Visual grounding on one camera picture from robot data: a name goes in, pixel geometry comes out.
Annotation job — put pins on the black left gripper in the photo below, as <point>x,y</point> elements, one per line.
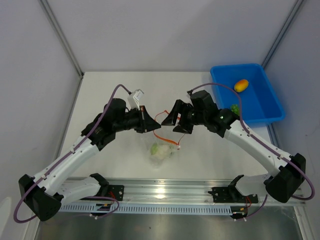
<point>146,123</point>

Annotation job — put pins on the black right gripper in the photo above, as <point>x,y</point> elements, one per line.
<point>171,119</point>

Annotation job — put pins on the clear zip bag orange zipper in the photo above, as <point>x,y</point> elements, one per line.
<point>162,136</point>

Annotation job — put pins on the green grape bunch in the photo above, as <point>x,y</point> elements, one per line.
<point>235,109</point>

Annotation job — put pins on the orange yellow mango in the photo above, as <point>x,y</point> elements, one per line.
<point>241,85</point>

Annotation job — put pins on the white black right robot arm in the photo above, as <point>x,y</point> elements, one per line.
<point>285,172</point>

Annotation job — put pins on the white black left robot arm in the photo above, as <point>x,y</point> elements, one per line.
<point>47,191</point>

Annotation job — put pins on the blue plastic bin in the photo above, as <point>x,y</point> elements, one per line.
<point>260,104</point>

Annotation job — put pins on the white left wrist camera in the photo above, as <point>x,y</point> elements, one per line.
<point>134,98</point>

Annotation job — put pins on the aluminium extrusion rail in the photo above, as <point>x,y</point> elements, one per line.
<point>167,191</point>

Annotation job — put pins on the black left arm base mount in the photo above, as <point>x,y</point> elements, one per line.
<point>112,191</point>

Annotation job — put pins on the white slotted cable duct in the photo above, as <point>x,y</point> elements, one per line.
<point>130,208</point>

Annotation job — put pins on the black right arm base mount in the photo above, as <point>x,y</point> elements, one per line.
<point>224,194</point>

